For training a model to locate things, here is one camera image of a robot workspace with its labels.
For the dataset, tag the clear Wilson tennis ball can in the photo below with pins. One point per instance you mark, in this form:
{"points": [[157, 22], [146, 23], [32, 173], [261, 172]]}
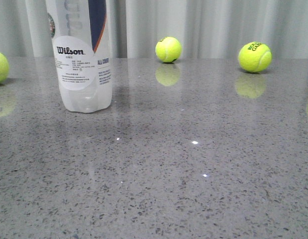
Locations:
{"points": [[80, 40]]}

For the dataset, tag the middle yellow Wilson tennis ball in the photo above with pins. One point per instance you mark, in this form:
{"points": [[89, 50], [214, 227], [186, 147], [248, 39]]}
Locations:
{"points": [[168, 49]]}

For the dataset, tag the yellow wilson tennis ball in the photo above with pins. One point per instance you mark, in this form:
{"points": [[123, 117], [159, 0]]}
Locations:
{"points": [[4, 68], [168, 49]]}

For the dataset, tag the yellow Roland Garros tennis ball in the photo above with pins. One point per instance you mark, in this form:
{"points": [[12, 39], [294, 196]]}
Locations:
{"points": [[254, 57]]}

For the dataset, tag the near yellow Wilson tennis ball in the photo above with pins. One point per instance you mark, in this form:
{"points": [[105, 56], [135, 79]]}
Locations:
{"points": [[4, 68]]}

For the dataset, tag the grey pleated curtain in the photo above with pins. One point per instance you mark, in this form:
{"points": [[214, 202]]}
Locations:
{"points": [[205, 28]]}

